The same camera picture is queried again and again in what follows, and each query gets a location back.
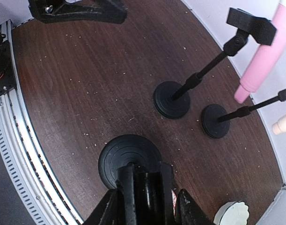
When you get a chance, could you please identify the red patterned bowl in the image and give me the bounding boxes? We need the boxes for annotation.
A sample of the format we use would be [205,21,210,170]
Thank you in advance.
[171,190,177,210]

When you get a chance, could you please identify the black microphone stand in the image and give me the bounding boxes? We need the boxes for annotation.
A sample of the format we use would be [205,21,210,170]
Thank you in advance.
[98,134,176,225]
[201,89,286,139]
[153,7,277,120]

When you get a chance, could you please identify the cream microphone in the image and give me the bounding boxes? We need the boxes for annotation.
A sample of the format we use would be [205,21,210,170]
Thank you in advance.
[272,115,286,135]

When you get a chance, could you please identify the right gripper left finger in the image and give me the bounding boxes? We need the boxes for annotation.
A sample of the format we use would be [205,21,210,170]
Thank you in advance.
[83,189,118,225]

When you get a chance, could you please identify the pink microphone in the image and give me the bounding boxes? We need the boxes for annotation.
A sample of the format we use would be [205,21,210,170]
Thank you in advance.
[234,0,286,104]

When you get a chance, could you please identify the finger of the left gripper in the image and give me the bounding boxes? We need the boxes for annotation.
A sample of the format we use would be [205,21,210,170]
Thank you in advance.
[29,0,127,24]

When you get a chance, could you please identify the white scalloped bowl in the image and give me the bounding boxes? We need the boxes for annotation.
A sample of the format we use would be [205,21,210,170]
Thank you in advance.
[213,201,249,225]

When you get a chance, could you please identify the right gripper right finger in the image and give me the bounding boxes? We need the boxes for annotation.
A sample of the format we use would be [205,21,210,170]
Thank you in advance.
[175,189,214,225]

